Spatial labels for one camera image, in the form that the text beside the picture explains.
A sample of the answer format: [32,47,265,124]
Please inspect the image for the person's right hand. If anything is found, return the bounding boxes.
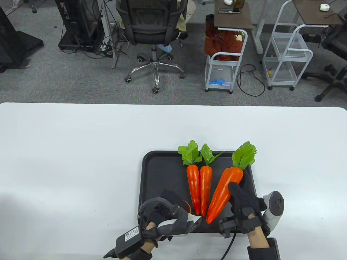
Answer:
[229,182,268,234]

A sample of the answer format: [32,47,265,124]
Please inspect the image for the person's left hand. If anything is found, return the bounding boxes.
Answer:
[146,190,188,242]

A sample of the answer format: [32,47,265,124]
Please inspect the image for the person's left forearm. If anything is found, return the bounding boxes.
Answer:
[141,238,160,251]

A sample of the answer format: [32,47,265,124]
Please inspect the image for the grey left hand controller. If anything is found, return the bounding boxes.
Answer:
[138,197,203,236]

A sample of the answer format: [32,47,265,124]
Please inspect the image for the black plastic tray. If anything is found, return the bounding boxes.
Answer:
[141,151,258,233]

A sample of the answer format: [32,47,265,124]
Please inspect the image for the black left wrist box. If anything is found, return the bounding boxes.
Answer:
[116,226,153,260]

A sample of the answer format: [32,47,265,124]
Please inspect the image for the red-brown bag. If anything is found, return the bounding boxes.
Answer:
[204,14,243,61]

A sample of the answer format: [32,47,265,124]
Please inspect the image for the white table leg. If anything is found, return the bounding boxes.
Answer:
[252,0,268,54]

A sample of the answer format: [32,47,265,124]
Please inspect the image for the black mesh office chair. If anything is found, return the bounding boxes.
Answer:
[115,0,188,94]

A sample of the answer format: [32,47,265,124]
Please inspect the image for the brown side table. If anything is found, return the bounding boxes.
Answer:
[214,0,253,30]

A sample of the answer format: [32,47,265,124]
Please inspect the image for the black monitor stand cart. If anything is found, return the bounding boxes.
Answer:
[55,0,114,59]

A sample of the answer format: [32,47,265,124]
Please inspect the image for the brown desk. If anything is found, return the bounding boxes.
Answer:
[293,0,345,27]

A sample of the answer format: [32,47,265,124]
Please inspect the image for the black floor stand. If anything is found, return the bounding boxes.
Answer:
[0,7,44,73]

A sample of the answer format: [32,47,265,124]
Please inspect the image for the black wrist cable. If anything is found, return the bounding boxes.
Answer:
[221,233,237,260]

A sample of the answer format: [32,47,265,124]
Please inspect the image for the black right wrist strap box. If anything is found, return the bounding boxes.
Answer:
[247,238,281,260]

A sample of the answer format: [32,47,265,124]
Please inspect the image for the black floor cable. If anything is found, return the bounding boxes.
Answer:
[237,64,266,97]

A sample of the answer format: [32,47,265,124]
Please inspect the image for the white wire cart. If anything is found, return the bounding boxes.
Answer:
[205,28,248,94]
[262,0,314,91]

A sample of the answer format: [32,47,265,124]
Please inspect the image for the aluminium frame post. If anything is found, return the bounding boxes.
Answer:
[101,0,118,69]

